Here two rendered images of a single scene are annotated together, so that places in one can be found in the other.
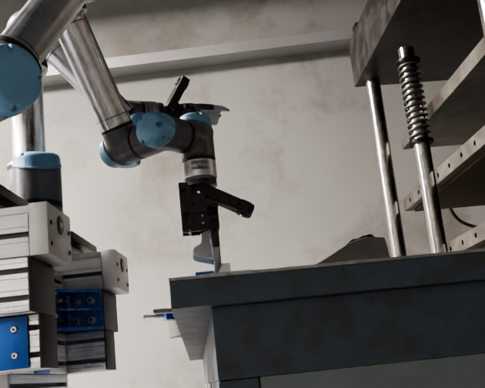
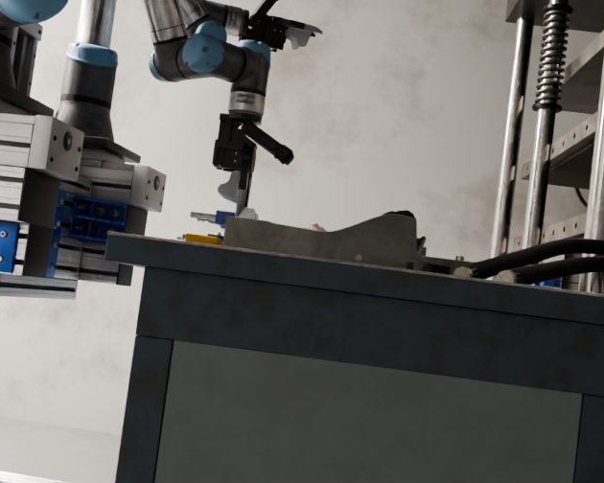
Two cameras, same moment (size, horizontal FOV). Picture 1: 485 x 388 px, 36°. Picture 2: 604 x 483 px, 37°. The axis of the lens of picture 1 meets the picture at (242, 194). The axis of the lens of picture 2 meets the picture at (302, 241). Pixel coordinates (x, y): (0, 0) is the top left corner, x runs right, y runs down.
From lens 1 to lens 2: 36 cm
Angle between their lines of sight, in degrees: 12
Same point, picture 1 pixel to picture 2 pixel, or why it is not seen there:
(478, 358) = (383, 371)
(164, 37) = not seen: outside the picture
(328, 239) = (450, 186)
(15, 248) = (14, 156)
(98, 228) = (199, 118)
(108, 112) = (161, 23)
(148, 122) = (196, 44)
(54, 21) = not seen: outside the picture
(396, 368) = (303, 362)
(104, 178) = not seen: hidden behind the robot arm
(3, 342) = not seen: outside the picture
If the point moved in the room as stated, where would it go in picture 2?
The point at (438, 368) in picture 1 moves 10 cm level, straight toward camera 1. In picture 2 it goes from (342, 371) to (318, 374)
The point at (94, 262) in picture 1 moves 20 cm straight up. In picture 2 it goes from (126, 175) to (138, 86)
